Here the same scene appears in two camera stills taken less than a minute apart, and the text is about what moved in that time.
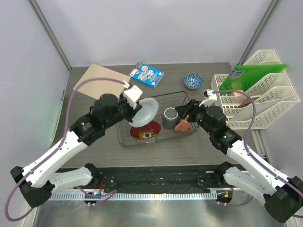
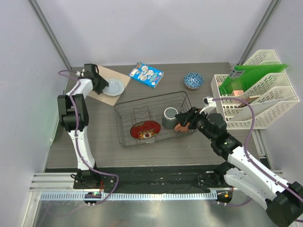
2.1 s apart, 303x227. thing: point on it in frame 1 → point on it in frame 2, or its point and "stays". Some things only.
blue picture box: (146, 74) stays
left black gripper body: (124, 110) → (102, 84)
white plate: (146, 114) → (115, 88)
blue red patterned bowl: (192, 80) stays
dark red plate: (148, 130) stays
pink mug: (183, 126) stays
